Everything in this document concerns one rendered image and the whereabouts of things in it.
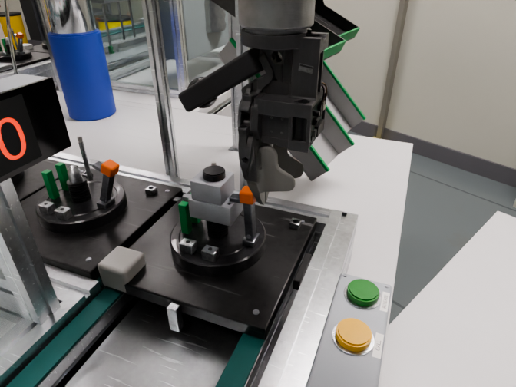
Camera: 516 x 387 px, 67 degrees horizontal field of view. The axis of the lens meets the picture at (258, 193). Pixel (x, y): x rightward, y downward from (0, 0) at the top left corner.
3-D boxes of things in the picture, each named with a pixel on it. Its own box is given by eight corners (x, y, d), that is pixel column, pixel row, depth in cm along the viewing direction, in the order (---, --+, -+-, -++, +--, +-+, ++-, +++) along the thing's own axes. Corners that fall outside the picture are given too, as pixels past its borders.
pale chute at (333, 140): (338, 154, 79) (355, 143, 76) (310, 181, 70) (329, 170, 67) (256, 42, 78) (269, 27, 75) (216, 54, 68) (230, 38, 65)
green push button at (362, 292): (378, 293, 52) (381, 282, 51) (375, 315, 49) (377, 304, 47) (348, 285, 53) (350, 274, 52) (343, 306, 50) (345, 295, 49)
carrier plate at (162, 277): (316, 227, 64) (317, 216, 63) (265, 341, 46) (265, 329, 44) (190, 198, 72) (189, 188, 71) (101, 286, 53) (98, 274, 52)
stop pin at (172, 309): (183, 325, 50) (180, 304, 48) (179, 332, 49) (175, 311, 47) (174, 322, 51) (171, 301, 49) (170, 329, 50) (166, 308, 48)
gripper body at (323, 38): (306, 160, 41) (315, 39, 35) (233, 147, 44) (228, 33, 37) (324, 133, 47) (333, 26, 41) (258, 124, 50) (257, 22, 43)
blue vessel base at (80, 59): (125, 109, 140) (110, 28, 125) (95, 124, 127) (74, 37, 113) (91, 104, 145) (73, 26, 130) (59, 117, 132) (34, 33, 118)
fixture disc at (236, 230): (278, 227, 61) (279, 217, 60) (243, 288, 50) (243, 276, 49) (200, 209, 65) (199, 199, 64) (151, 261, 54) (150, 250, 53)
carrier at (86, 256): (183, 196, 72) (176, 135, 66) (93, 283, 54) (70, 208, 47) (82, 173, 80) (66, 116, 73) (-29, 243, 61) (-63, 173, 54)
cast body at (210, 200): (243, 210, 56) (243, 167, 52) (230, 226, 52) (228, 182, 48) (192, 198, 58) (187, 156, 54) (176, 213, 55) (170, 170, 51)
